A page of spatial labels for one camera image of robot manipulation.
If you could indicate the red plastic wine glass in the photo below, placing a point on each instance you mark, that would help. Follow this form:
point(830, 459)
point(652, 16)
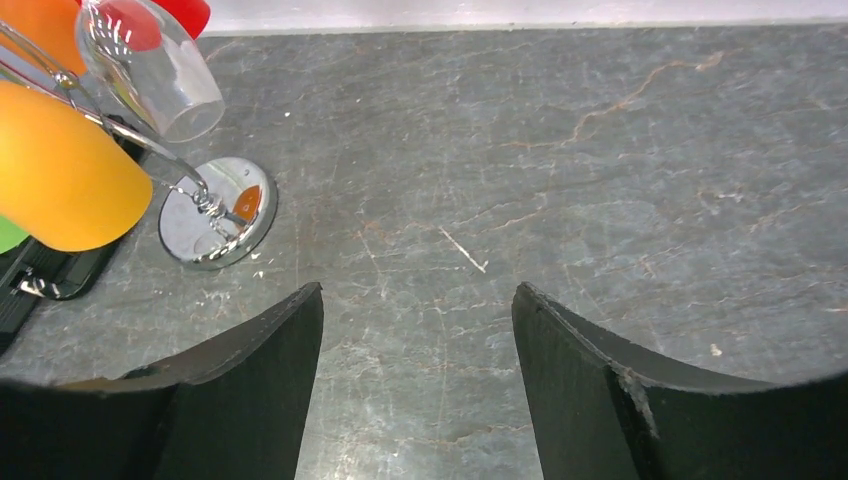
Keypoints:
point(189, 13)

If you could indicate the chrome wine glass rack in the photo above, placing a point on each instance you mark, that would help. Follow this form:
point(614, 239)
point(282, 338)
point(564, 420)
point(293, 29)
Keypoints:
point(214, 216)

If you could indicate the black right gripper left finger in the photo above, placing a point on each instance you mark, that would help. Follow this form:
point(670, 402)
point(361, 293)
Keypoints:
point(231, 407)

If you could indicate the yellow plastic wine glass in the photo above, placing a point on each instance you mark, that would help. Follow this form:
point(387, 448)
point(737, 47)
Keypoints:
point(64, 180)

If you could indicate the green plastic wine glass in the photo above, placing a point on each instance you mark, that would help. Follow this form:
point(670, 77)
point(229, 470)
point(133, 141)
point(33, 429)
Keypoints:
point(11, 236)

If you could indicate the orange plastic wine glass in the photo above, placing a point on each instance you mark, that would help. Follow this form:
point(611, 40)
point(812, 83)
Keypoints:
point(49, 24)

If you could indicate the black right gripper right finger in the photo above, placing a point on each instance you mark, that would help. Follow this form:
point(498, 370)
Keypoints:
point(603, 407)

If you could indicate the clear wine glass right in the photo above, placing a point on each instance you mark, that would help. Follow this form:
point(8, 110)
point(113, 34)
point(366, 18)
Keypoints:
point(151, 64)

